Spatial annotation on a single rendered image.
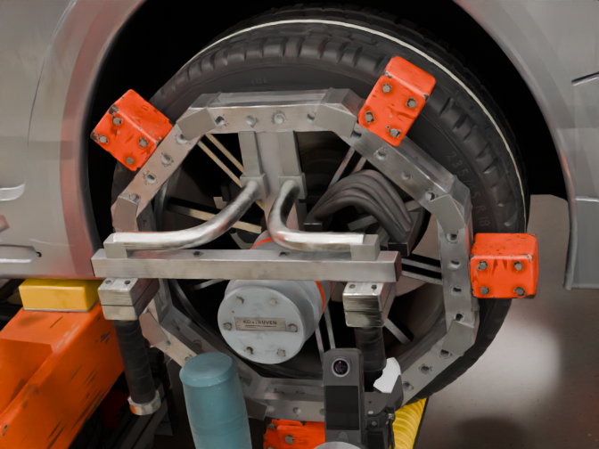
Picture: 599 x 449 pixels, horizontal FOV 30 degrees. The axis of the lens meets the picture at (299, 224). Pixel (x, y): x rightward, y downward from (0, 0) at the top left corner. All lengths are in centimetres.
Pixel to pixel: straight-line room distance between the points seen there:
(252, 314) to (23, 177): 60
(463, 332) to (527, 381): 123
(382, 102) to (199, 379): 50
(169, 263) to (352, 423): 34
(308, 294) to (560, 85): 46
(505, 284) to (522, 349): 140
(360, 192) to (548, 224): 221
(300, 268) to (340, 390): 18
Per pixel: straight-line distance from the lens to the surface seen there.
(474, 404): 281
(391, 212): 146
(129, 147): 167
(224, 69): 166
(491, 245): 162
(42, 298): 208
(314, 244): 141
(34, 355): 190
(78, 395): 200
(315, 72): 162
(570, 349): 300
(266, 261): 144
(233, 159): 173
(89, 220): 195
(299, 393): 184
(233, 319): 156
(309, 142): 185
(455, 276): 162
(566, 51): 162
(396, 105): 151
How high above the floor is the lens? 164
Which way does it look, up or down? 26 degrees down
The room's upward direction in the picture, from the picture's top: 8 degrees counter-clockwise
